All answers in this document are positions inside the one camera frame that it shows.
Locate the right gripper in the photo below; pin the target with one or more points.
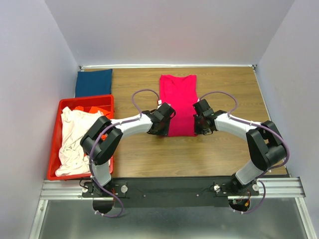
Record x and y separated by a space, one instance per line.
197 130

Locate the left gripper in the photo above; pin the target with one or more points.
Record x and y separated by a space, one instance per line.
165 132

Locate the magenta t shirt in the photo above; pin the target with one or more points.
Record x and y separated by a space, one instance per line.
180 93

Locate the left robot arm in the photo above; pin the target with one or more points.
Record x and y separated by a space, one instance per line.
103 137

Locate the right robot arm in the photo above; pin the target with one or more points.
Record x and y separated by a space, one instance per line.
265 144

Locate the orange t shirt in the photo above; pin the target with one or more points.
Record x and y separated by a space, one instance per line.
93 110

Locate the red plastic bin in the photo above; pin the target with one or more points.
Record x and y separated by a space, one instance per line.
105 102

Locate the folded blue t shirt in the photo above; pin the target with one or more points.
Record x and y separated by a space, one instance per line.
93 83

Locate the pale pink t shirt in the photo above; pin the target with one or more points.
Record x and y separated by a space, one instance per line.
75 124

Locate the black mounting base plate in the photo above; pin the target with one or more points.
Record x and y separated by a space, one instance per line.
161 192

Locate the aluminium frame rail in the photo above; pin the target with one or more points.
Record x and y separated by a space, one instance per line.
278 212

